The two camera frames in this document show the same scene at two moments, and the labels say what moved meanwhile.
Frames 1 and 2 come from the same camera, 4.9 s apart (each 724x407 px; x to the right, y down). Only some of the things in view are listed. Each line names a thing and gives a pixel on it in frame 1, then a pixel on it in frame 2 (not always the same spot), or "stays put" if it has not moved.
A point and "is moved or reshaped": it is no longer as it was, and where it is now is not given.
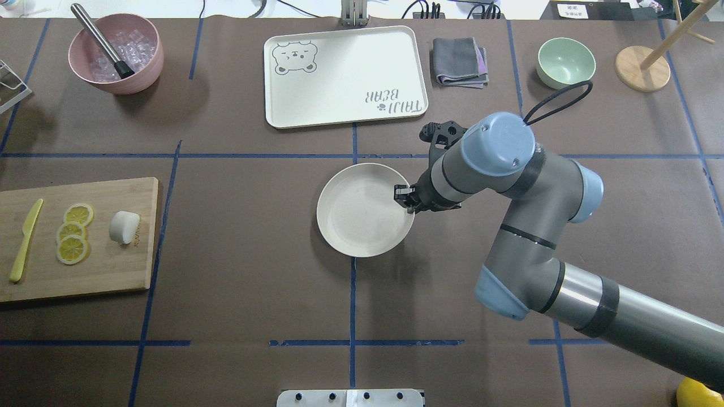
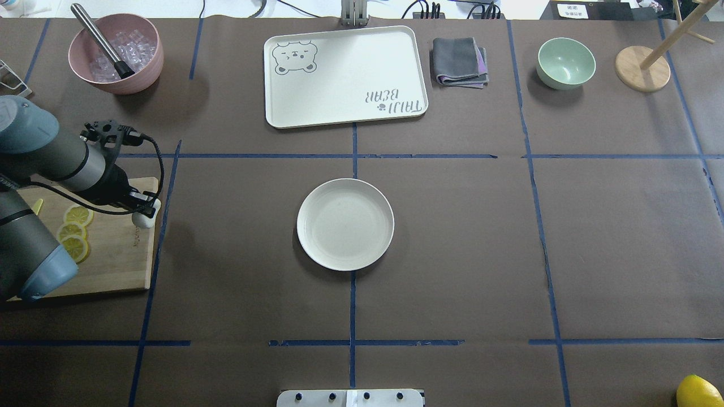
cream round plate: x=357 y=213 is moved or reshaped
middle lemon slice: x=70 y=228 stays put
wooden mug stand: x=643 y=70 stays put
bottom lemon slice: x=72 y=249 stays put
